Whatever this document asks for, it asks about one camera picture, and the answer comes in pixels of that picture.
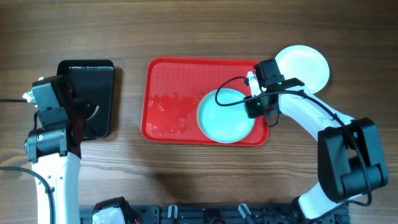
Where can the black rectangular tray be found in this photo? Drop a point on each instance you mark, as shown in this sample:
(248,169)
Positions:
(93,88)

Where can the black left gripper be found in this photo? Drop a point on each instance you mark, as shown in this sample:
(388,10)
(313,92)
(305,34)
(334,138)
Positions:
(76,112)

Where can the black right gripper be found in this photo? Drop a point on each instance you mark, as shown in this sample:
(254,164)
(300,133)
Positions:
(257,109)

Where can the red plastic tray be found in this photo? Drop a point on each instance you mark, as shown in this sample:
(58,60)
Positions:
(174,88)

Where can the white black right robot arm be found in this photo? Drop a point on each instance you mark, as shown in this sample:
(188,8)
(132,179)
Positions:
(350,158)

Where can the white round plate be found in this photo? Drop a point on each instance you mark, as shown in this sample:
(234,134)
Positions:
(306,64)

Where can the light blue plate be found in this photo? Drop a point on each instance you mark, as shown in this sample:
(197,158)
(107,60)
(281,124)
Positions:
(221,122)

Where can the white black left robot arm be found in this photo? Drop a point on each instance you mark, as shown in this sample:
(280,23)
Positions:
(53,148)

